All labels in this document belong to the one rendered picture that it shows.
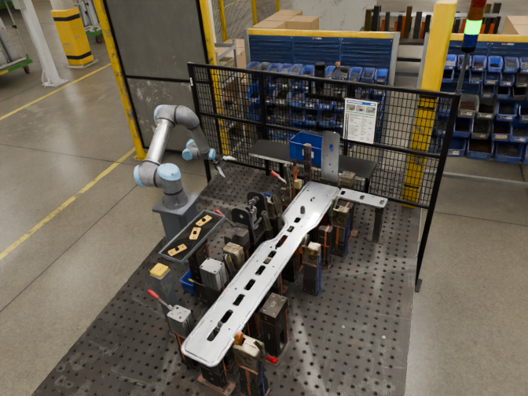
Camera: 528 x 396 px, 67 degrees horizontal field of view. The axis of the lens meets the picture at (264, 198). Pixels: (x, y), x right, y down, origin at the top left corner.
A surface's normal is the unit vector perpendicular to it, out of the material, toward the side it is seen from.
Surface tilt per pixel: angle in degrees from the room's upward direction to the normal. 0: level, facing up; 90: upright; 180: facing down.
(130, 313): 0
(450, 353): 0
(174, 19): 90
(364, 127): 90
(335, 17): 90
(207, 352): 0
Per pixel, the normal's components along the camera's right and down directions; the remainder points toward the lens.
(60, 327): -0.06, -0.81
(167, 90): -0.35, 0.54
